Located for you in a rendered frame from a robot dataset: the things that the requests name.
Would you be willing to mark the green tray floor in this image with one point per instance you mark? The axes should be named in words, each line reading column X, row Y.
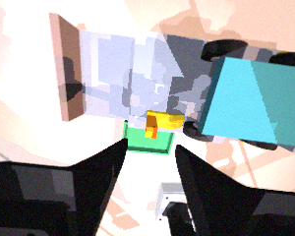
column 136, row 138

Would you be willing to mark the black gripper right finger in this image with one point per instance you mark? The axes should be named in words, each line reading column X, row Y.
column 222, row 206

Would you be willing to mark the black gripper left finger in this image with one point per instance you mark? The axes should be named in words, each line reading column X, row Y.
column 83, row 189

